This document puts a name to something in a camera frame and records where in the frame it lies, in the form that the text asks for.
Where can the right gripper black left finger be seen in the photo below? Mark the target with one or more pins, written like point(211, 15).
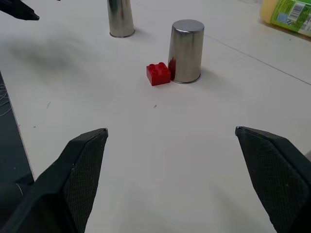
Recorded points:
point(60, 184)

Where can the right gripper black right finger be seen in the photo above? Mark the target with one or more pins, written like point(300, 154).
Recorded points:
point(274, 174)

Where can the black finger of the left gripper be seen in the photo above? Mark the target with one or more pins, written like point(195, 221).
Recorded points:
point(18, 11)

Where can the steel cup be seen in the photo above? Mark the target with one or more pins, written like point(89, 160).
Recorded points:
point(185, 52)
point(120, 18)

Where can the red toy building brick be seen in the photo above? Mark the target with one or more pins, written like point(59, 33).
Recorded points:
point(158, 74)

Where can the yellow bottle with green label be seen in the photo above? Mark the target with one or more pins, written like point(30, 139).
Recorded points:
point(288, 13)

